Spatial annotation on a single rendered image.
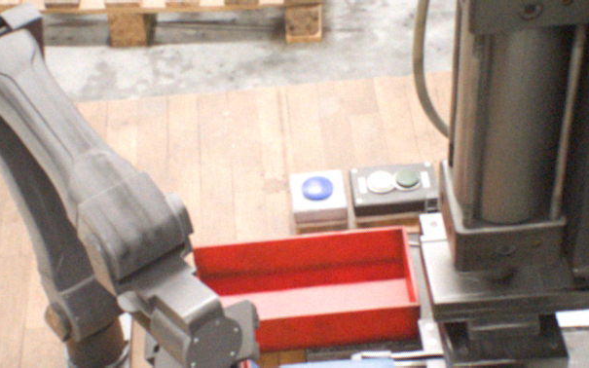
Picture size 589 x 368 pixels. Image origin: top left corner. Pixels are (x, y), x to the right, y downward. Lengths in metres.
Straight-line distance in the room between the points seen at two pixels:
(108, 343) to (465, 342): 0.44
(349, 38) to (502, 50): 2.36
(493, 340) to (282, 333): 0.34
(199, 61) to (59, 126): 2.12
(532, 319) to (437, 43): 2.16
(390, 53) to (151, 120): 1.57
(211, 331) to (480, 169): 0.26
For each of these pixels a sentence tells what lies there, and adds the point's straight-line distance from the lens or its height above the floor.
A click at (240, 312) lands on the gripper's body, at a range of 1.18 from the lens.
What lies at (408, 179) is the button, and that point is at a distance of 1.53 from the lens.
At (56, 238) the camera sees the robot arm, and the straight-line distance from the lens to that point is 1.27.
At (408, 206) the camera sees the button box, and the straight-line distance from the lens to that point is 1.52.
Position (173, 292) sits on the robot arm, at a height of 1.22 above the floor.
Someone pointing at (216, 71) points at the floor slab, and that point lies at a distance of 3.18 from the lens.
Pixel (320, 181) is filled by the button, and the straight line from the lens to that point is 1.53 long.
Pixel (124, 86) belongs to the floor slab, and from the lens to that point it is 3.17.
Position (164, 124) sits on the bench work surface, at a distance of 1.69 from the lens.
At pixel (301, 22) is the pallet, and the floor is 0.06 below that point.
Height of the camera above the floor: 2.02
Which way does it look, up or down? 45 degrees down
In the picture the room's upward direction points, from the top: 4 degrees counter-clockwise
